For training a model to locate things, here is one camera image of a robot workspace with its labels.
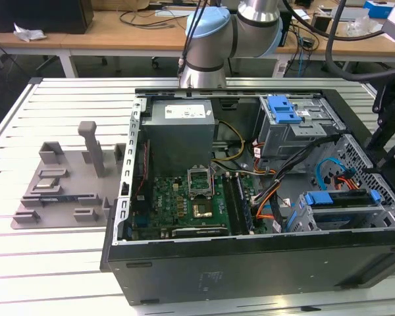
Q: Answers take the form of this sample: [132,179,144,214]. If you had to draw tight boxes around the metal socket cover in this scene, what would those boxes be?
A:
[187,167,215,198]

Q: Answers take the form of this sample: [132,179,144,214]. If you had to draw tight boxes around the CPU socket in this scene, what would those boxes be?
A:
[192,200,215,220]

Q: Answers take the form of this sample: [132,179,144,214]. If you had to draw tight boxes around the grey power supply unit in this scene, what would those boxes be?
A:
[141,99,220,175]

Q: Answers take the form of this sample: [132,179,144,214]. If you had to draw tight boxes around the black graphics card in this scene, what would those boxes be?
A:
[171,226,230,238]

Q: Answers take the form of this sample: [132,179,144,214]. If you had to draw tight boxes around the flat grey box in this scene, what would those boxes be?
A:
[330,7,369,21]

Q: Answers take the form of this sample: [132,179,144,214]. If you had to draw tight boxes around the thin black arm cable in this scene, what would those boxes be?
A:
[176,0,209,78]

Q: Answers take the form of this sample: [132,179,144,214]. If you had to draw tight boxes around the orange wire bundle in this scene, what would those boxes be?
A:
[255,190,282,221]

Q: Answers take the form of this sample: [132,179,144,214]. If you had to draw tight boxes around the crumpled white paper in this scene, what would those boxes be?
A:
[13,22,47,43]

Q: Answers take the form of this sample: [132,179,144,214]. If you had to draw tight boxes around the black RAM slot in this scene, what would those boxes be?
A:
[223,176,243,235]

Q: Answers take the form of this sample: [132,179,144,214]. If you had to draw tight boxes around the yellow wires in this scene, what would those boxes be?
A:
[212,120,246,162]

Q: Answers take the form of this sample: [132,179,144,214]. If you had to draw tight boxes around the black PC case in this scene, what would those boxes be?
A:
[99,87,395,307]

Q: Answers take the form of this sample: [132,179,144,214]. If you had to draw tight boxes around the orange power wire with plug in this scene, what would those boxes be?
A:
[331,175,361,191]

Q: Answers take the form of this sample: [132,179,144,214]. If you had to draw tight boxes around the green motherboard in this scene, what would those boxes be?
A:
[131,174,267,240]

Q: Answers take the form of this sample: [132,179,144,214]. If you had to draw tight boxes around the metal disk bay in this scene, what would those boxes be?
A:
[284,189,395,233]

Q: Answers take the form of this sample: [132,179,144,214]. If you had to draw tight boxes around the metal drive cage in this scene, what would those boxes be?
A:
[255,95,346,159]

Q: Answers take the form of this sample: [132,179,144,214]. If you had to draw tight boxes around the silver CPU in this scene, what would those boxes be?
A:
[34,178,60,190]

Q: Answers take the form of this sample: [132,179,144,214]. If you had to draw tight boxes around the RAM stick on rack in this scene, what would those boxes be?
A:
[39,196,96,203]

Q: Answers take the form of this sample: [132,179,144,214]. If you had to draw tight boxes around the blue data wire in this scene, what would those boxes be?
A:
[315,157,354,192]

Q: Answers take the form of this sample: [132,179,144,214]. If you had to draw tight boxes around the large black box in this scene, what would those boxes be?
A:
[0,0,95,35]

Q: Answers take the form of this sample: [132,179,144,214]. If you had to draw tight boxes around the white keyboard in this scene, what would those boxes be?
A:
[154,8,194,18]

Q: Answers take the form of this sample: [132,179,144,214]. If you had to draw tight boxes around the hard disk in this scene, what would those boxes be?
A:
[304,189,382,230]

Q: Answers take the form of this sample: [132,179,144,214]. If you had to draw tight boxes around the installed RAM stick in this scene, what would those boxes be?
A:
[235,174,254,233]

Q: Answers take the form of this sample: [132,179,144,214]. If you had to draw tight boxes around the blue plastic drive latch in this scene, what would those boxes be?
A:
[267,94,302,125]

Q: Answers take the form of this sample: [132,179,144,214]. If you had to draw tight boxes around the black cable bundle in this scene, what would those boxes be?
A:
[250,133,346,211]

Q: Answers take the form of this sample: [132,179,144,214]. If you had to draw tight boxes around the clear plastic bag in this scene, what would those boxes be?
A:
[345,16,384,38]

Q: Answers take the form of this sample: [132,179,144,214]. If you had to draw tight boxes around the grey parts rack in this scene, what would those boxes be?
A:
[9,120,124,231]

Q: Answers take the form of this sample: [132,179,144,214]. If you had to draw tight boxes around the wooden desk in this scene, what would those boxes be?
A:
[0,0,395,63]

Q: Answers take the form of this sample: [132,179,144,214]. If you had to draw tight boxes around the blue cardboard box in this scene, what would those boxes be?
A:
[363,0,395,20]

